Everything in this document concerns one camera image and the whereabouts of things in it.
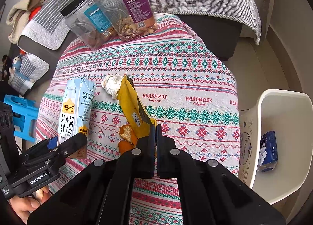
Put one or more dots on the blue plastic stool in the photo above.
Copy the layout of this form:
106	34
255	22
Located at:
25	113

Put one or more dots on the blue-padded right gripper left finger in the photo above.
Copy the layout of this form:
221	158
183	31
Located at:
139	161

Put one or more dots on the white plastic trash bin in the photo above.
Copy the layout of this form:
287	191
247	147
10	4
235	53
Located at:
289	114

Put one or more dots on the jar with teal label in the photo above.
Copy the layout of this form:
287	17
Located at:
88	22

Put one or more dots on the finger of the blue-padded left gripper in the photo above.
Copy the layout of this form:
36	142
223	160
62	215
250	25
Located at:
66	150
52	142

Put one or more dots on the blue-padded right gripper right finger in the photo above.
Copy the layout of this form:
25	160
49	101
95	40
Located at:
171	161

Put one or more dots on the jar with purple label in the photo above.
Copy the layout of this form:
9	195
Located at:
131	19

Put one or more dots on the crumpled white tissue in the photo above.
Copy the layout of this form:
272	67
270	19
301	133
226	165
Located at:
112	84

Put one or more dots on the orange peel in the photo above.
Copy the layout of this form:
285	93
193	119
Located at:
128	139

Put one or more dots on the dark grey sofa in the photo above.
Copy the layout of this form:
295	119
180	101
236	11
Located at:
49	56

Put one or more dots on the blue cardboard box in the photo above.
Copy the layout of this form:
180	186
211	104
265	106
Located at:
268	154

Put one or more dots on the beige folded blanket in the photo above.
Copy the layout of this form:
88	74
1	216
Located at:
18	17

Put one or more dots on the person's left hand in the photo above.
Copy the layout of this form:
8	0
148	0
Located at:
24	206

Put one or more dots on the white milk carton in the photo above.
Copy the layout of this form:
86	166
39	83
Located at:
76	108

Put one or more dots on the patterned handmade tablecloth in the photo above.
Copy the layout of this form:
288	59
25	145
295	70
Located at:
181	84

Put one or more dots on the grey quilted sofa cover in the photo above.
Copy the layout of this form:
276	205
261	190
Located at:
48	29

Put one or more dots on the yellow snack wrapper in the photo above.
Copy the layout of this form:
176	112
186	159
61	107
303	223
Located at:
133	109

